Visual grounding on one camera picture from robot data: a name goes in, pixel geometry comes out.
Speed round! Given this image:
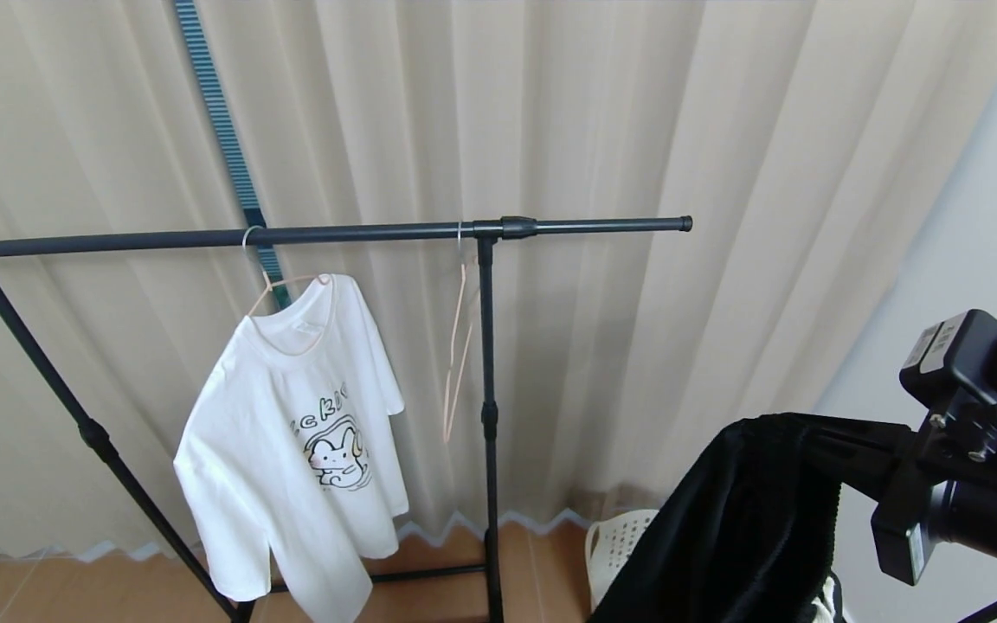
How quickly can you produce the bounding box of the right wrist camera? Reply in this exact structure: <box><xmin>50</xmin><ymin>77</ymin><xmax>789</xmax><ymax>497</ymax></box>
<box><xmin>899</xmin><ymin>309</ymin><xmax>997</xmax><ymax>464</ymax></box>

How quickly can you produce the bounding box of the black garment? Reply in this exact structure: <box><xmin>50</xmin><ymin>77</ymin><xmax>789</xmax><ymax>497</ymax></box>
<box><xmin>589</xmin><ymin>413</ymin><xmax>847</xmax><ymax>623</ymax></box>

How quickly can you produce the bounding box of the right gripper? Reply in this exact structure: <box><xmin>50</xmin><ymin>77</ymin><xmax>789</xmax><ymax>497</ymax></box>
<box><xmin>871</xmin><ymin>433</ymin><xmax>997</xmax><ymax>587</ymax></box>

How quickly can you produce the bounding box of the pink clothes hanger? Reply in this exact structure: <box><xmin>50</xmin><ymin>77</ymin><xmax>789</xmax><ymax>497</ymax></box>
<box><xmin>241</xmin><ymin>227</ymin><xmax>332</xmax><ymax>356</ymax></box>
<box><xmin>443</xmin><ymin>223</ymin><xmax>478</xmax><ymax>444</ymax></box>

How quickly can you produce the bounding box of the white laundry basket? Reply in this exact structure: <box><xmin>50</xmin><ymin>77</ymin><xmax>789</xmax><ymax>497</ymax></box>
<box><xmin>585</xmin><ymin>509</ymin><xmax>664</xmax><ymax>611</ymax></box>

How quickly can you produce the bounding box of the beige curtain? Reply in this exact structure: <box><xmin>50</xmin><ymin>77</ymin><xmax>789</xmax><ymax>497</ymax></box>
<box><xmin>0</xmin><ymin>0</ymin><xmax>273</xmax><ymax>563</ymax></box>
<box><xmin>196</xmin><ymin>0</ymin><xmax>997</xmax><ymax>537</ymax></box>

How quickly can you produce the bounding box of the black clothes rack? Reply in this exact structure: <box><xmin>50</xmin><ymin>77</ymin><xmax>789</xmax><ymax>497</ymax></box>
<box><xmin>0</xmin><ymin>215</ymin><xmax>694</xmax><ymax>623</ymax></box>

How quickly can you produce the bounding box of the white printed t-shirt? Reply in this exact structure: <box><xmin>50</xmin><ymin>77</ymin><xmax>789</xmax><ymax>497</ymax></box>
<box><xmin>174</xmin><ymin>273</ymin><xmax>410</xmax><ymax>623</ymax></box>

